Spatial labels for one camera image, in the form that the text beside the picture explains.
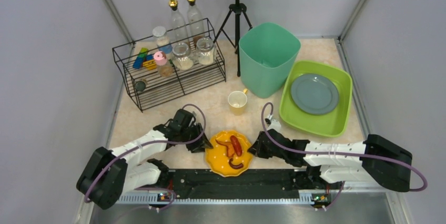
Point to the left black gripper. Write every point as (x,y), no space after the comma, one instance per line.
(196,142)

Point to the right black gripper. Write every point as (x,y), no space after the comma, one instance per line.
(260,146)

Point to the yellow scalloped plate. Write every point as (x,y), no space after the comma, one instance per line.
(218,161)

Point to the cream yellow mug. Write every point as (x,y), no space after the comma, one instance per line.
(237,101)

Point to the grey-blue plate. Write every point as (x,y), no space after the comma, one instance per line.
(314,94)

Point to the pink lid spice jar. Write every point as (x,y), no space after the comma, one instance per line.
(164,66)

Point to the black lid spice jar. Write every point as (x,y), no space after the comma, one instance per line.
(140,85)

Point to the large clear glass jar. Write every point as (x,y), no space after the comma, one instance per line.
(182,56)

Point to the blue label jar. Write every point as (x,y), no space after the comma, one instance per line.
(163,41)

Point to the oil bottle gold cap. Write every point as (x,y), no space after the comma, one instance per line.
(178,23)
(195,19)

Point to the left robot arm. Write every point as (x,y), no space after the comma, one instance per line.
(132,159)

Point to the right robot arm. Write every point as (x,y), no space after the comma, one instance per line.
(374,160)

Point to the red sausage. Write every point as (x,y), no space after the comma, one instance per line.
(236,145)

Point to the green plastic tub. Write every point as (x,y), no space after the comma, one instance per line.
(332,124)

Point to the teal plastic bin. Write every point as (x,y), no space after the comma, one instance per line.
(267,54)

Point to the colourful toy blocks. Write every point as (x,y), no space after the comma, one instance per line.
(144,60)

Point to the black tripod stand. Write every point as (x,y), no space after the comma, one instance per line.
(238,9)

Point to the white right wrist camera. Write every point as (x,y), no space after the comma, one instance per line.
(272,123)

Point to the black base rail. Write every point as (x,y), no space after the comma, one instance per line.
(157,185)

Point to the black wire rack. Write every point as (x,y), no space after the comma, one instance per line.
(147,88)

